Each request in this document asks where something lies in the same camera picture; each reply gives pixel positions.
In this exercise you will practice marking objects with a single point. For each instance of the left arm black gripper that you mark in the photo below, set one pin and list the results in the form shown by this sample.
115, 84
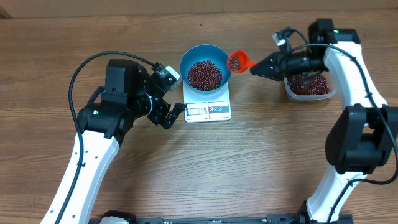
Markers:
163, 107

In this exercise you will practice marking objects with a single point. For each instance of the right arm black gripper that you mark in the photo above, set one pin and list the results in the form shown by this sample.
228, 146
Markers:
282, 67

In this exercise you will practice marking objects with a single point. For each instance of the orange measuring scoop blue handle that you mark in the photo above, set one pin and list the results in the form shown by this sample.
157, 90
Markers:
245, 62

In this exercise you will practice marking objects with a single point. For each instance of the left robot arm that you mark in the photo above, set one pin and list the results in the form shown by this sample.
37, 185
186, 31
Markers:
129, 93

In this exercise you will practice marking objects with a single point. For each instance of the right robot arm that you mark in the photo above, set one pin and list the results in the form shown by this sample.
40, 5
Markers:
364, 136

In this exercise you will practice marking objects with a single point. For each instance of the white digital kitchen scale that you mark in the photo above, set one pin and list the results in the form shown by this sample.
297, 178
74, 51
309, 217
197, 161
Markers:
203, 107

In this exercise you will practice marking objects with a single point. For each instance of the red beans in bowl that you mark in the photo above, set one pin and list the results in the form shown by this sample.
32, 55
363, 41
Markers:
204, 76

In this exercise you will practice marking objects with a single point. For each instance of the red beans in scoop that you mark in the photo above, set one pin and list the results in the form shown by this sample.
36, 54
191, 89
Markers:
234, 63

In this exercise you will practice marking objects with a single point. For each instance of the blue metal bowl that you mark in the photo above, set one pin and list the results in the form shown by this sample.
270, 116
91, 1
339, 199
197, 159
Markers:
205, 52

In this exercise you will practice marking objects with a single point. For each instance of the red beans in container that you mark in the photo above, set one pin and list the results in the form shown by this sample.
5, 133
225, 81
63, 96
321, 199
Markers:
309, 85

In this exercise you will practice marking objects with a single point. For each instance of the clear plastic bean container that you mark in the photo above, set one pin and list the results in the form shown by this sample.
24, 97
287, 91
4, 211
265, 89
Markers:
302, 98

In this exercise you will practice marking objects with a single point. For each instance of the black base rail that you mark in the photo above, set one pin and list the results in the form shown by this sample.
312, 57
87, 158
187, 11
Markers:
214, 220

